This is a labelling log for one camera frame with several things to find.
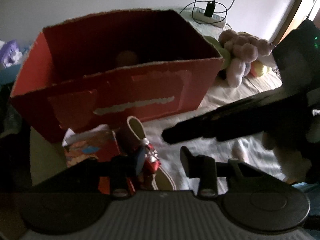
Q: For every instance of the wooden door frame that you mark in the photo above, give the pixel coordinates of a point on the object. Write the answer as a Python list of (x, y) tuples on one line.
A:
[(295, 14)]

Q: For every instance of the black charger plug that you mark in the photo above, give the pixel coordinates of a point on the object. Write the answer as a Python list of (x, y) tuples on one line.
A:
[(209, 10)]

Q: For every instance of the purple plastic bag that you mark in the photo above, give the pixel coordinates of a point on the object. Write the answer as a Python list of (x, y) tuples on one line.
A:
[(10, 54)]

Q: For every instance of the pink plush toy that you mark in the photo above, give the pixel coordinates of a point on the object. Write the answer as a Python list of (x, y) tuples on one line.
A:
[(249, 55)]

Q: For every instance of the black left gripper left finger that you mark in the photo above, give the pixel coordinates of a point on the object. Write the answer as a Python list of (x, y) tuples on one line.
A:
[(116, 175)]

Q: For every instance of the red cardboard box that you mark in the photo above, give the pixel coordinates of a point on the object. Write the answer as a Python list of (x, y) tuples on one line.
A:
[(102, 68)]

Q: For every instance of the light green bed sheet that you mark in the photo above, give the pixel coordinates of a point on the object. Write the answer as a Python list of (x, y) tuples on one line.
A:
[(171, 175)]

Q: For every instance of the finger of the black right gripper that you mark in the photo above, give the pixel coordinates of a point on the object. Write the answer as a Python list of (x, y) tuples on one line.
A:
[(234, 120)]

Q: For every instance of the red decorated gift box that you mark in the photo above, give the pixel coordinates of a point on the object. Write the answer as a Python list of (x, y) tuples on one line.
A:
[(99, 144)]

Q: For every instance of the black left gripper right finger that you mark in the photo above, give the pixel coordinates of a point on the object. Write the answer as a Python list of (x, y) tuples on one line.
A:
[(206, 169)]

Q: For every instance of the green plush toy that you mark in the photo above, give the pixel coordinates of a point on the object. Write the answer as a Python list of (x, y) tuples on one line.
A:
[(222, 51)]

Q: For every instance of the white power strip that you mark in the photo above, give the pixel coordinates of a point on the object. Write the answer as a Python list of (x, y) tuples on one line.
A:
[(216, 20)]

